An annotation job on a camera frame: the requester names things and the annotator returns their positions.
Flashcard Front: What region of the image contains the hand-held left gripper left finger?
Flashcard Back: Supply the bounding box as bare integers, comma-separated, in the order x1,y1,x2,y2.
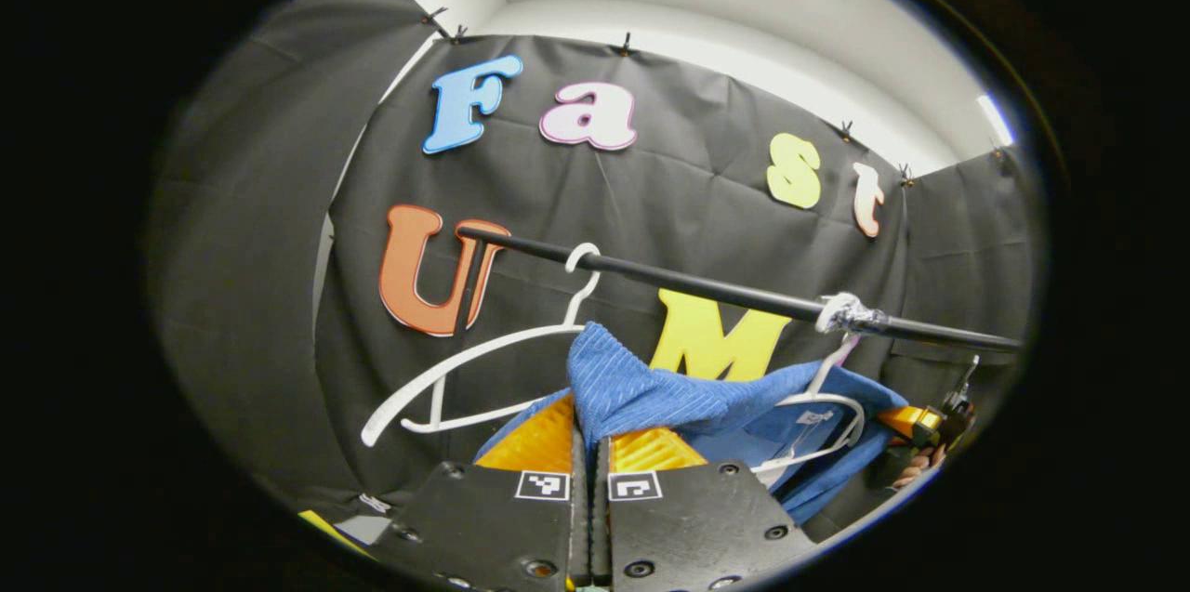
372,392,591,592

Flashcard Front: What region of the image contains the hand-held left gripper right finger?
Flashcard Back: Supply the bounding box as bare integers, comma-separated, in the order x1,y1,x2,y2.
592,425,819,592

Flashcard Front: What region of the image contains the blue shirt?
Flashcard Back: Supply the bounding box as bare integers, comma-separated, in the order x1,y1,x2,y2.
474,322,907,526

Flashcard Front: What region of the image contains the white plastic hanger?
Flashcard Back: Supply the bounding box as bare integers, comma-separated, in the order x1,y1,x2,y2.
361,243,602,447
751,332,866,481

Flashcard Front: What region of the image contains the black clothes rack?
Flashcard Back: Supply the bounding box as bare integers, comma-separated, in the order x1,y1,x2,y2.
453,225,1022,353

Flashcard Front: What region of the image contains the clear tape wrap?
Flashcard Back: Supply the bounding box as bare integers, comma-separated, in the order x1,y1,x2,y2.
815,293,889,335

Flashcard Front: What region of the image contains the small ceiling light panel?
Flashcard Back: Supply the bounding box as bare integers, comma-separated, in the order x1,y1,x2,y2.
976,95,1014,147

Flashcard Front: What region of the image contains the black backdrop cloth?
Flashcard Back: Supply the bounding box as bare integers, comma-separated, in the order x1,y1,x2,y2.
149,0,1038,542

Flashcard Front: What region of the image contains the row of small black clips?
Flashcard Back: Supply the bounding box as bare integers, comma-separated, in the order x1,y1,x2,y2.
423,7,917,189

